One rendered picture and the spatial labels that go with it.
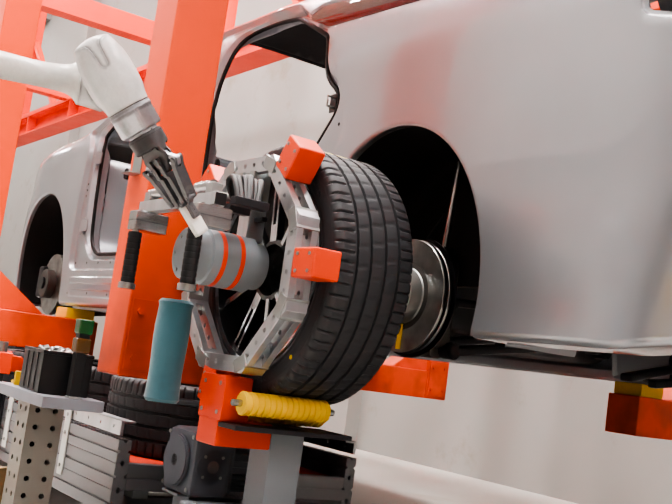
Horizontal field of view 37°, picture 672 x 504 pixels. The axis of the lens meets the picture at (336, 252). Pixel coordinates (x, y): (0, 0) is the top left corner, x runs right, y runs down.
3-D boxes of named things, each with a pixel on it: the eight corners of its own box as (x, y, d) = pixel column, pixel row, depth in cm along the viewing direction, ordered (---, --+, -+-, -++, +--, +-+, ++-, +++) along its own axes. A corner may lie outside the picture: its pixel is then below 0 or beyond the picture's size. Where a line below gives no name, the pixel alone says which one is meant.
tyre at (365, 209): (450, 296, 231) (366, 114, 272) (369, 279, 217) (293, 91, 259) (307, 455, 266) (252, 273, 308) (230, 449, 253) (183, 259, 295)
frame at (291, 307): (298, 383, 230) (331, 153, 236) (274, 380, 226) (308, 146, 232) (192, 364, 274) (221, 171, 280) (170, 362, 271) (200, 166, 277)
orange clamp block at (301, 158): (310, 186, 243) (326, 154, 239) (283, 179, 238) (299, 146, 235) (300, 171, 248) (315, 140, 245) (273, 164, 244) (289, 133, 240)
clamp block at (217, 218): (230, 230, 229) (233, 208, 229) (195, 223, 224) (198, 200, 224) (220, 231, 233) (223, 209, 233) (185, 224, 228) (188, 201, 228)
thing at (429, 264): (426, 372, 270) (466, 262, 265) (404, 369, 265) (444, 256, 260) (365, 328, 296) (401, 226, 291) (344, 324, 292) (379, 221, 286)
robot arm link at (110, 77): (153, 92, 198) (150, 97, 211) (112, 22, 195) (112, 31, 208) (105, 119, 196) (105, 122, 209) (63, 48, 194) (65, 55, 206)
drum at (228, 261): (267, 294, 248) (275, 239, 250) (190, 281, 237) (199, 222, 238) (239, 293, 260) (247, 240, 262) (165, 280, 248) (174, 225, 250)
